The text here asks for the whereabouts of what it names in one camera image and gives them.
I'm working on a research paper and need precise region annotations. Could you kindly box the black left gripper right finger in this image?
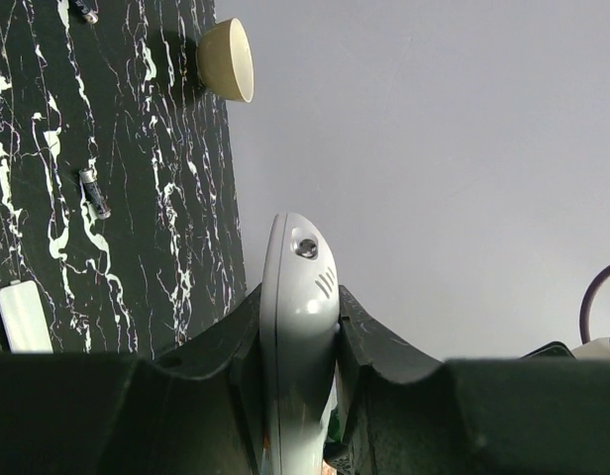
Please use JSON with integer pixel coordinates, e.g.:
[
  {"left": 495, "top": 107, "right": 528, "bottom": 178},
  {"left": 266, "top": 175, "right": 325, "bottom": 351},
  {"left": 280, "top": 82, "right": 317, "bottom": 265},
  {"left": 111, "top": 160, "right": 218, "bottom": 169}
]
[{"left": 337, "top": 289, "right": 610, "bottom": 474}]

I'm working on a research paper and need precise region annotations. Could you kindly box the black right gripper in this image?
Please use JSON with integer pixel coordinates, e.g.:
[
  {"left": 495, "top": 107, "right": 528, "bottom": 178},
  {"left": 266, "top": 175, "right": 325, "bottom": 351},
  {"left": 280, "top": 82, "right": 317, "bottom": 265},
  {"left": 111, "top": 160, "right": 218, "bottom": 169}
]
[{"left": 523, "top": 341, "right": 575, "bottom": 359}]

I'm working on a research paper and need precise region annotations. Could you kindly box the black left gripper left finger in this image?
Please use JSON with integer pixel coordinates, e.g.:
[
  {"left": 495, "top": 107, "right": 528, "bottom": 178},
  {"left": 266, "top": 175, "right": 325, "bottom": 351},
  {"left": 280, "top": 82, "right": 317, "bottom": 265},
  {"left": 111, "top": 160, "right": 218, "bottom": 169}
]
[{"left": 0, "top": 291, "right": 263, "bottom": 474}]

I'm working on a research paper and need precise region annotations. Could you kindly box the green AA battery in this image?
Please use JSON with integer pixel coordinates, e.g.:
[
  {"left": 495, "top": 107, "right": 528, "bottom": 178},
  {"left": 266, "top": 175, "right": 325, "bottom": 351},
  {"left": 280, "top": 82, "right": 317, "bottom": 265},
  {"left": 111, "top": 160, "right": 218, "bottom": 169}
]
[{"left": 326, "top": 396, "right": 342, "bottom": 443}]

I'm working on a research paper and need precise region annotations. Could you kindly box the white remote control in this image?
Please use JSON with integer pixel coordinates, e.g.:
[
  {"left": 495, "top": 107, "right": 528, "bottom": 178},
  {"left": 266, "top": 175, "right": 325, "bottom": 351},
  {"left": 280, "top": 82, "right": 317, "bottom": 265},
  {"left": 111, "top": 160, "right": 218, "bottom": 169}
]
[{"left": 259, "top": 213, "right": 340, "bottom": 474}]

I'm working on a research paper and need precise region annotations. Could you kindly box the white battery cover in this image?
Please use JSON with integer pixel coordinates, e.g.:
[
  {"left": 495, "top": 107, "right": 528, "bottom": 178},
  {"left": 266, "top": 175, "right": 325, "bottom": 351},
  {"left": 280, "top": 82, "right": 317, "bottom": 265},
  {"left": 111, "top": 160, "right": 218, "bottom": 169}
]
[{"left": 0, "top": 280, "right": 53, "bottom": 353}]

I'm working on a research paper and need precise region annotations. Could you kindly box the black orange battery right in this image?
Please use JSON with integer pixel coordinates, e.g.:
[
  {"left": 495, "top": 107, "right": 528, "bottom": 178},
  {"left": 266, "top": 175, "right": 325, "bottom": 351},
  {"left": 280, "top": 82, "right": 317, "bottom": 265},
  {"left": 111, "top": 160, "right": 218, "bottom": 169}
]
[{"left": 79, "top": 168, "right": 111, "bottom": 220}]

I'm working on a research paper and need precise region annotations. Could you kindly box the black orange battery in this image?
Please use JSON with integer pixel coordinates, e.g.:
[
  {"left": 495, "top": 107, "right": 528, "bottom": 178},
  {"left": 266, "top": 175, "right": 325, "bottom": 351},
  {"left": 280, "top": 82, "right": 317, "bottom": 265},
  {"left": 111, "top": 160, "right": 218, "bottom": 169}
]
[
  {"left": 79, "top": 168, "right": 111, "bottom": 220},
  {"left": 70, "top": 0, "right": 98, "bottom": 25}
]

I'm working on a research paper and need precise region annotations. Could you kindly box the cream bowl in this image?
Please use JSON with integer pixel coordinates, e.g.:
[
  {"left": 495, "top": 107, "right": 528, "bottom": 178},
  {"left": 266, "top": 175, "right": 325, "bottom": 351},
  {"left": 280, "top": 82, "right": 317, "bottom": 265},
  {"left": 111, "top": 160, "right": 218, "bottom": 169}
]
[{"left": 196, "top": 18, "right": 254, "bottom": 104}]

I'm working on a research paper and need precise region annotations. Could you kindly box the black orange battery far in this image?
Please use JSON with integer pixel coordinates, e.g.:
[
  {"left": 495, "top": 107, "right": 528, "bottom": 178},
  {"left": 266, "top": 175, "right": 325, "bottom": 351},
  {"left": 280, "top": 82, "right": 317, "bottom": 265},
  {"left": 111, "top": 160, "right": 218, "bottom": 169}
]
[{"left": 70, "top": 0, "right": 98, "bottom": 25}]

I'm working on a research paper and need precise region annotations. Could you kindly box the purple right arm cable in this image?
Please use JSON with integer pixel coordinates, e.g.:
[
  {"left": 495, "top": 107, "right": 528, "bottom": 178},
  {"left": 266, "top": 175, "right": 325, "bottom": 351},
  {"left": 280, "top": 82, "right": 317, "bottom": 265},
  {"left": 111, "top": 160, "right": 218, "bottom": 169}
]
[{"left": 580, "top": 257, "right": 610, "bottom": 345}]

